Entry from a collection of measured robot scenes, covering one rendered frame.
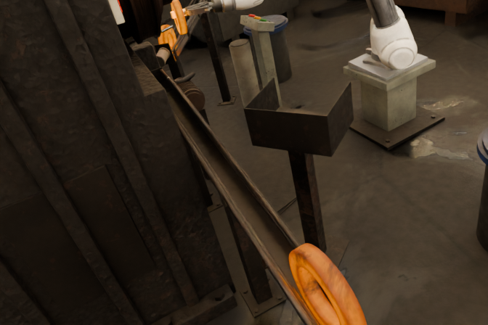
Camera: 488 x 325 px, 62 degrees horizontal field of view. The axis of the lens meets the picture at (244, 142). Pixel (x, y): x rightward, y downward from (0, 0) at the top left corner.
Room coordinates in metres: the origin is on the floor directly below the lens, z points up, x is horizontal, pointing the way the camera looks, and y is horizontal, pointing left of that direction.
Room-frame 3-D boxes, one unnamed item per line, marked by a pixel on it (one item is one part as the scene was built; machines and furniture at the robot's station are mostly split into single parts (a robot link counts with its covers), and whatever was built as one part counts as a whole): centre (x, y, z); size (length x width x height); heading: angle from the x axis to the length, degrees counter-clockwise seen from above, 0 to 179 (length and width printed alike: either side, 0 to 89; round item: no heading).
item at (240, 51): (2.26, -0.11, 0.26); 0.12 x 0.12 x 0.52
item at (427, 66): (1.86, -0.82, 0.33); 0.32 x 0.32 x 0.04; 20
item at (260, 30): (2.35, -0.25, 0.31); 0.24 x 0.16 x 0.62; 17
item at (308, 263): (0.44, -0.07, 0.65); 0.18 x 0.03 x 0.18; 20
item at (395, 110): (1.86, -0.82, 0.16); 0.40 x 0.40 x 0.31; 20
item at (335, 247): (1.07, -0.19, 0.36); 0.26 x 0.20 x 0.72; 52
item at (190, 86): (1.83, 0.22, 0.27); 0.22 x 0.13 x 0.53; 17
